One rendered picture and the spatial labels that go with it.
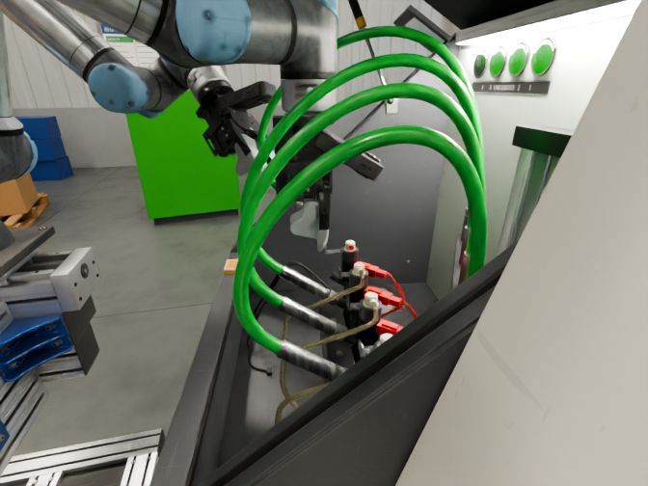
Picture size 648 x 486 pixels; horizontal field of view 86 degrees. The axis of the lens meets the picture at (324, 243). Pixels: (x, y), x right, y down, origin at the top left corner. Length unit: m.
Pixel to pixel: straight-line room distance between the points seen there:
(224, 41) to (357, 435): 0.38
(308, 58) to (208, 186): 3.48
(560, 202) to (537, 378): 0.08
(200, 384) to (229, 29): 0.45
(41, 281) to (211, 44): 0.65
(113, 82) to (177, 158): 3.17
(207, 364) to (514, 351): 0.47
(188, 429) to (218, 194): 3.52
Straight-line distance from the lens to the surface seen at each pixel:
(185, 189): 3.91
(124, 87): 0.68
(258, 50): 0.44
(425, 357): 0.25
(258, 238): 0.30
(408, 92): 0.37
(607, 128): 0.20
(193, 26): 0.43
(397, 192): 0.90
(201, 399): 0.55
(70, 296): 0.91
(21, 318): 0.97
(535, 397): 0.20
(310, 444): 0.29
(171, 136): 3.81
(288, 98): 0.49
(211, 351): 0.62
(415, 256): 0.99
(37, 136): 6.80
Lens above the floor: 1.34
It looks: 24 degrees down
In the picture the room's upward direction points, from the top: straight up
